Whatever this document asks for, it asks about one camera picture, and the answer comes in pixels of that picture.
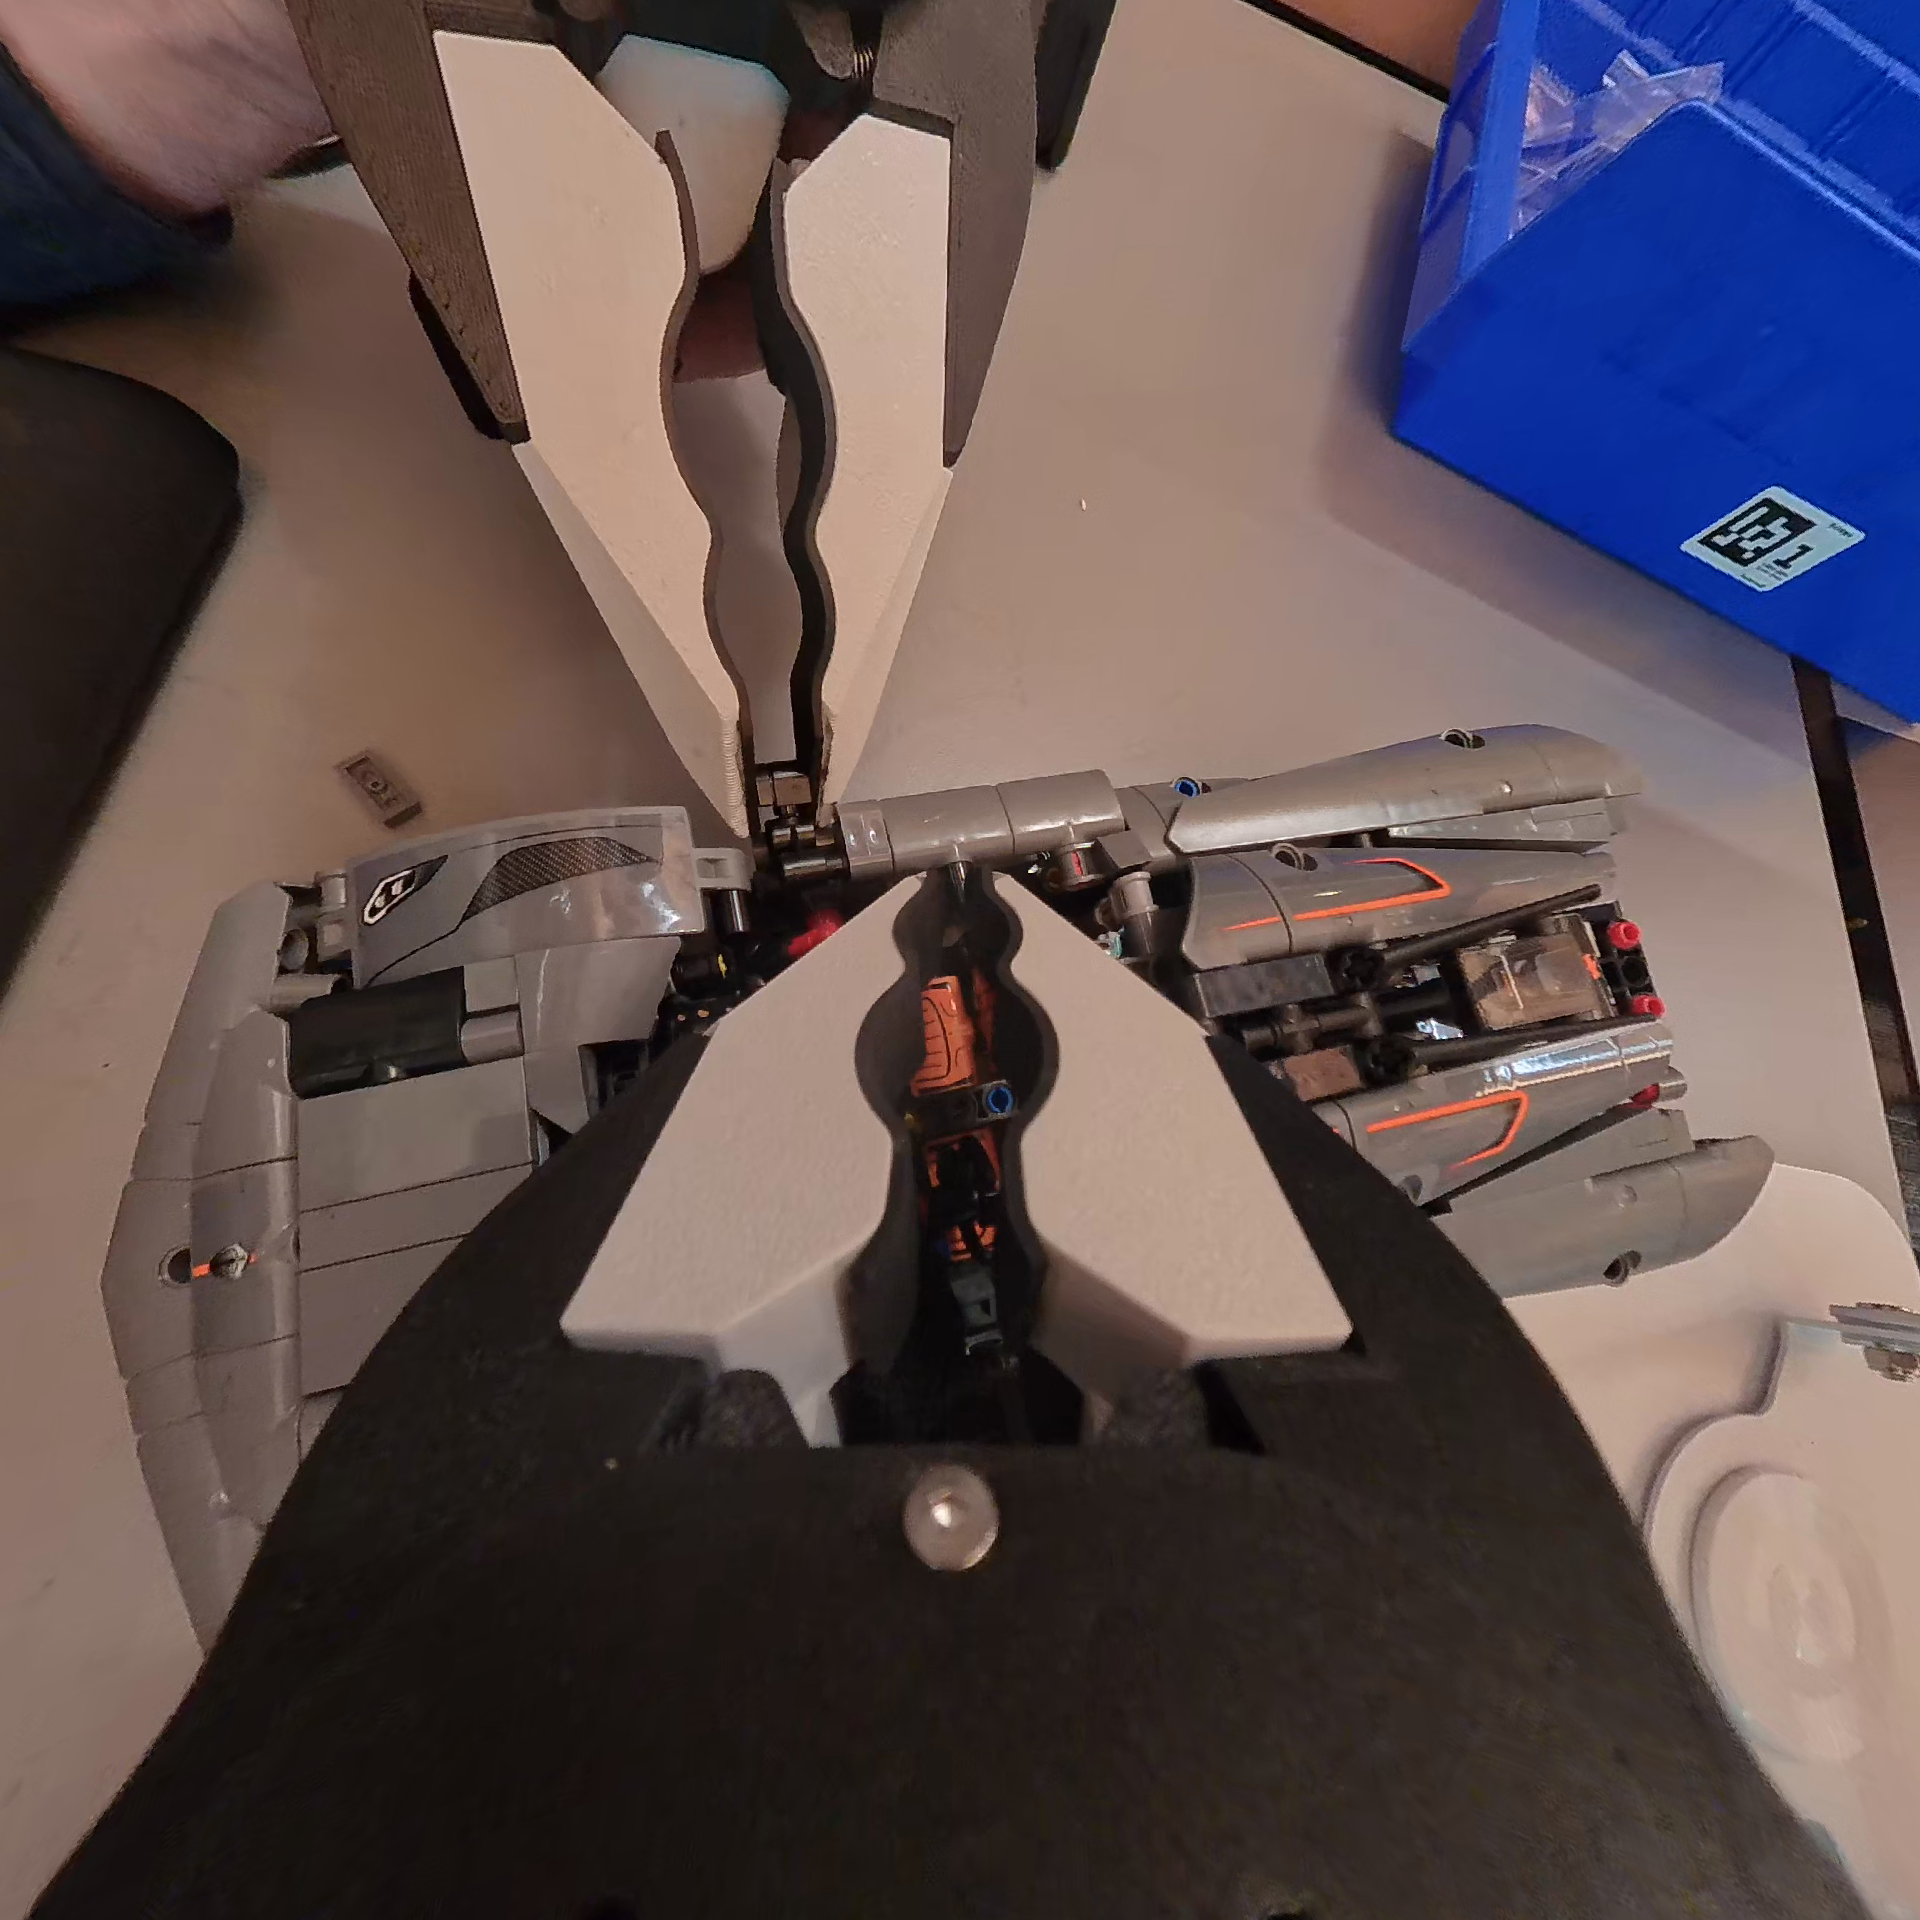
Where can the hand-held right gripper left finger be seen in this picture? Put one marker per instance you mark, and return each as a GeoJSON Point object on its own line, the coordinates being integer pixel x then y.
{"type": "Point", "coordinates": [735, 1201]}

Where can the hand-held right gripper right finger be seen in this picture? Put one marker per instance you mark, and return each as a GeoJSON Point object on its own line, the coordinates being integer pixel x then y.
{"type": "Point", "coordinates": [1184, 1201]}

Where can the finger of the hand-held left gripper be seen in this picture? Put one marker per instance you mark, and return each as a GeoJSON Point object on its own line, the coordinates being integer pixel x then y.
{"type": "Point", "coordinates": [884, 374]}
{"type": "Point", "coordinates": [584, 374]}

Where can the grey orange lego car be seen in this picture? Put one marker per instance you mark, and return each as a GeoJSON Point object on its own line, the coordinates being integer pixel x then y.
{"type": "Point", "coordinates": [421, 1141]}

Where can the person's left forearm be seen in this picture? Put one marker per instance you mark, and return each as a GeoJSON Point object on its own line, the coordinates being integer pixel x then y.
{"type": "Point", "coordinates": [164, 105]}

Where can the person's left hand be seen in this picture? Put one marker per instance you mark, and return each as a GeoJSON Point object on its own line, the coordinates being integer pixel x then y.
{"type": "Point", "coordinates": [729, 330]}

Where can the black power bank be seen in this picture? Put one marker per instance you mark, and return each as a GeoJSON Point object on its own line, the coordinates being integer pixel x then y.
{"type": "Point", "coordinates": [1076, 74]}

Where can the dark grey jumper plate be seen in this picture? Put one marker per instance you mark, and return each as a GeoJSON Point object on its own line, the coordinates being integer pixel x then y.
{"type": "Point", "coordinates": [379, 788]}

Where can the white book stand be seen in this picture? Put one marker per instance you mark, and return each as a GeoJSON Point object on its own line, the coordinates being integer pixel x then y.
{"type": "Point", "coordinates": [1725, 1501]}

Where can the blue storage bin white tag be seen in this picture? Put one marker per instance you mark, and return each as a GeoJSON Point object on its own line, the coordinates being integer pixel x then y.
{"type": "Point", "coordinates": [1651, 301]}

